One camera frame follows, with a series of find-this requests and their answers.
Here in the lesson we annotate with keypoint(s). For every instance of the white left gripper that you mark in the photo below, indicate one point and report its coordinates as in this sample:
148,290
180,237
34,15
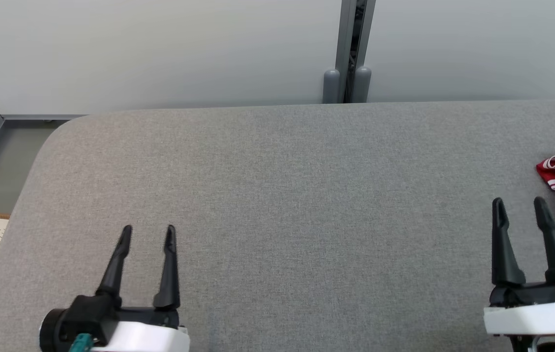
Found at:
150,340

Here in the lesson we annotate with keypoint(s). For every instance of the grey cylindrical post foot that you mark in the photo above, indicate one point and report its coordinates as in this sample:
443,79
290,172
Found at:
361,85
331,88

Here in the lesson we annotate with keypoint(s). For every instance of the grey partition post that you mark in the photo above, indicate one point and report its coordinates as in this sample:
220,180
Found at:
348,34

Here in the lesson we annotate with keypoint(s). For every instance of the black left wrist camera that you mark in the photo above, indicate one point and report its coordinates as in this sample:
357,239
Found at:
89,318

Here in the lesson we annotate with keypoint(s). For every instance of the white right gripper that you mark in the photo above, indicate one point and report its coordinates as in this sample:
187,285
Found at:
536,315

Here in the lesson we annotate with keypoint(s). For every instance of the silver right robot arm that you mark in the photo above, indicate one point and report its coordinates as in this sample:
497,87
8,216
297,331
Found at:
551,344

